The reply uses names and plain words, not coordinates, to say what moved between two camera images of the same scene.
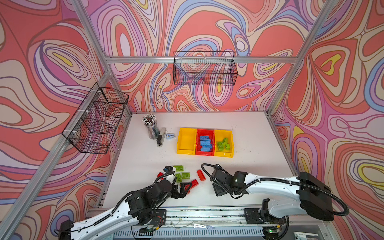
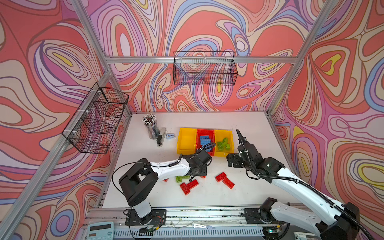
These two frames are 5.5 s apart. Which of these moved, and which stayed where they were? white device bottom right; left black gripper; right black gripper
Moved: right black gripper; left black gripper
Stayed: white device bottom right
